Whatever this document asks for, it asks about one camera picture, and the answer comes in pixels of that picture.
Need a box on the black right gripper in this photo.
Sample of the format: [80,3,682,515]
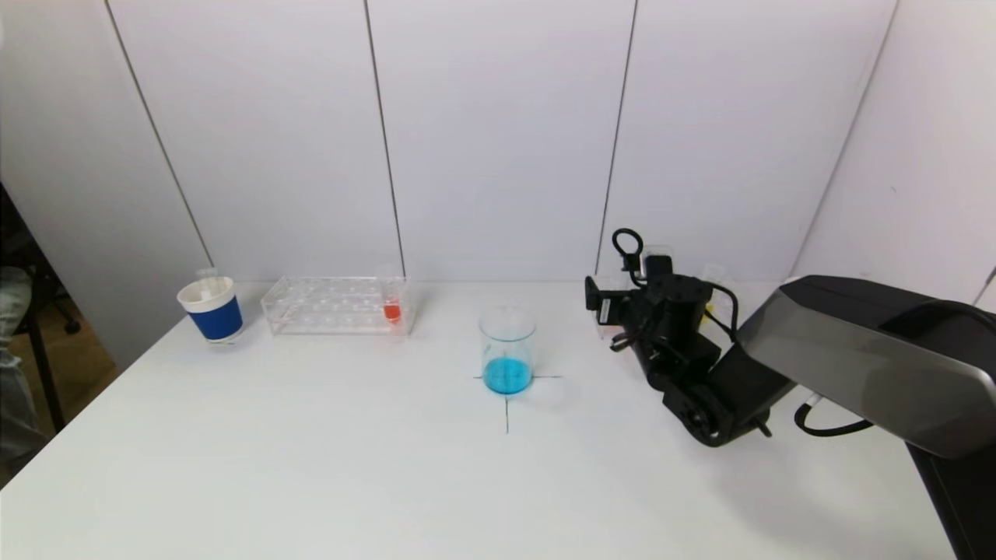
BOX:
[584,275,641,326]

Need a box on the clear glass beaker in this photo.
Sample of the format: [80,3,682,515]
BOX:
[478,306,538,397]

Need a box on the test tube with yellow pigment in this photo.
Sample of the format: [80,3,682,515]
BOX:
[703,263,728,326]

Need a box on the clear acrylic test tube rack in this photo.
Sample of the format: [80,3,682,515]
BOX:
[591,273,755,341]
[260,275,414,338]

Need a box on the test tube with red pigment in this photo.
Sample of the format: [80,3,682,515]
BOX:
[377,264,405,327]

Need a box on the blue and white paper cup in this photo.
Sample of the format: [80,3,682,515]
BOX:
[176,276,244,345]

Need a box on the black tripod stand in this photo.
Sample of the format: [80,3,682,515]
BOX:
[14,268,83,434]

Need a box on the grey crinkled plastic cover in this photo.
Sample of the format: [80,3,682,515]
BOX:
[0,267,41,467]

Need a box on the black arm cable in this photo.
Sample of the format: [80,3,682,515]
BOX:
[612,228,876,438]

